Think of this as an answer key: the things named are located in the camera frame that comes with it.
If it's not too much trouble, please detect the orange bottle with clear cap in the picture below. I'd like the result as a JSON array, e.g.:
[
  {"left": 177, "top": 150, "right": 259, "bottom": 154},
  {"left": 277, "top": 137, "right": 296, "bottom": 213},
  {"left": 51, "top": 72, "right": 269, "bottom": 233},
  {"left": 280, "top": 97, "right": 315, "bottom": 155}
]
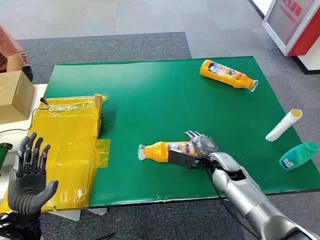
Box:
[
  {"left": 137, "top": 140, "right": 201, "bottom": 164},
  {"left": 199, "top": 59, "right": 259, "bottom": 93}
]

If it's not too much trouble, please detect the person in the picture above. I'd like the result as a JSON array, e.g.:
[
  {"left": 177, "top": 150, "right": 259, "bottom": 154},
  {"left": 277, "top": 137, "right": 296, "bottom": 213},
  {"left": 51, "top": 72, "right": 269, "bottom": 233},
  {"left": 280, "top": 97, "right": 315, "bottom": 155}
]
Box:
[{"left": 0, "top": 24, "right": 34, "bottom": 82}]

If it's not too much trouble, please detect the dark green cup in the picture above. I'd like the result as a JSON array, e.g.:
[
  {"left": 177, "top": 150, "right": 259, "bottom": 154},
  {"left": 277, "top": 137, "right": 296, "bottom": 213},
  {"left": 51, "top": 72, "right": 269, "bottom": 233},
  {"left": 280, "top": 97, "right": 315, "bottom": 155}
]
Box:
[{"left": 0, "top": 142, "right": 14, "bottom": 170}]

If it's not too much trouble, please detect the teal plastic bottle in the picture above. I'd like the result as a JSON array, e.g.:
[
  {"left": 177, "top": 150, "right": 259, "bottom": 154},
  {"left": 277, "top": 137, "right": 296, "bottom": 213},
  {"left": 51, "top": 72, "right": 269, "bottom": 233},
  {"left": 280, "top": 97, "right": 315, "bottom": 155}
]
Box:
[{"left": 278, "top": 141, "right": 320, "bottom": 172}]

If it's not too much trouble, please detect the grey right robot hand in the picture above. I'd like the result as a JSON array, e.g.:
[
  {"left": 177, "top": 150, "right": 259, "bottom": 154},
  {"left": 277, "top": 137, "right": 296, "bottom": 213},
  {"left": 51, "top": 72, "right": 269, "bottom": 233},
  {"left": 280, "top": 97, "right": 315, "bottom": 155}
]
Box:
[{"left": 184, "top": 130, "right": 221, "bottom": 157}]

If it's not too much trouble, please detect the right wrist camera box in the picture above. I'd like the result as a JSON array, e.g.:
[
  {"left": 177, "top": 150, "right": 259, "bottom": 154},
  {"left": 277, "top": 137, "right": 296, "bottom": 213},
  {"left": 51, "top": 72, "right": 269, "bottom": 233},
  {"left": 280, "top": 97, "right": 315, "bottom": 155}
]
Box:
[{"left": 167, "top": 149, "right": 213, "bottom": 171}]

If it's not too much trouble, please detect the red and white sign cabinet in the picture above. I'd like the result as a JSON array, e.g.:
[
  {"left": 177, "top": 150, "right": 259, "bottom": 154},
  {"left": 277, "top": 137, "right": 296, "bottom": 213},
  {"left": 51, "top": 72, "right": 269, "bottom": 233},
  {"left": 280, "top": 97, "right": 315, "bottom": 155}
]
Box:
[{"left": 262, "top": 0, "right": 320, "bottom": 57}]

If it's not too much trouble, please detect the white tube with yellow end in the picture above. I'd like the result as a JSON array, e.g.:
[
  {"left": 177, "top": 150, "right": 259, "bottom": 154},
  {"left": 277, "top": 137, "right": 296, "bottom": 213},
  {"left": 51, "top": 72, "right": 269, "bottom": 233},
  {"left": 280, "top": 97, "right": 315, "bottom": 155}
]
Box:
[{"left": 265, "top": 108, "right": 303, "bottom": 143}]

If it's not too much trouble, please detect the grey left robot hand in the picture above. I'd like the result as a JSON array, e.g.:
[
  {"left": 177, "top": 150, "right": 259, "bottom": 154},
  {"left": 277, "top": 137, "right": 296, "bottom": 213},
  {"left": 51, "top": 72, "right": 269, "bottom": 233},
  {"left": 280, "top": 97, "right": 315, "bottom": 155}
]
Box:
[{"left": 7, "top": 131, "right": 59, "bottom": 216}]

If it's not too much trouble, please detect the thin black cable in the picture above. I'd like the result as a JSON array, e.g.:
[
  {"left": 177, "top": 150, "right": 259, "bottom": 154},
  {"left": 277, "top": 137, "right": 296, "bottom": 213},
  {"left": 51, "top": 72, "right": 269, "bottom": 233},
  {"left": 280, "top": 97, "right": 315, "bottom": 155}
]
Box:
[{"left": 0, "top": 97, "right": 50, "bottom": 135}]

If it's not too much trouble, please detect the green table mat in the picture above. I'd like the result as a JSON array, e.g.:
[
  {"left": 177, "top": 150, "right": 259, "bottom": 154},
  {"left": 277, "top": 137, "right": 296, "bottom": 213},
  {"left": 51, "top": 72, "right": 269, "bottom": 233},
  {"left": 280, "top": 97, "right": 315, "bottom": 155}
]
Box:
[{"left": 44, "top": 56, "right": 320, "bottom": 208}]

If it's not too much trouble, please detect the yellow plastic sheet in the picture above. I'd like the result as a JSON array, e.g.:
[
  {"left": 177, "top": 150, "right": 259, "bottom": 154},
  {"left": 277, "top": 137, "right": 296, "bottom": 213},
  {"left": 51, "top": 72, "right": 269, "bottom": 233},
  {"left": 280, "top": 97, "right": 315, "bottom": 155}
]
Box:
[{"left": 0, "top": 93, "right": 111, "bottom": 214}]

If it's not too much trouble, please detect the brown cardboard box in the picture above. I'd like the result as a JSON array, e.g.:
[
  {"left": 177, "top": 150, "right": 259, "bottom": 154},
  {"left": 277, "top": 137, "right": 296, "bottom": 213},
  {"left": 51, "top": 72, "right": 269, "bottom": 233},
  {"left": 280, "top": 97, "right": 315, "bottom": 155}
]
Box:
[{"left": 0, "top": 70, "right": 35, "bottom": 125}]

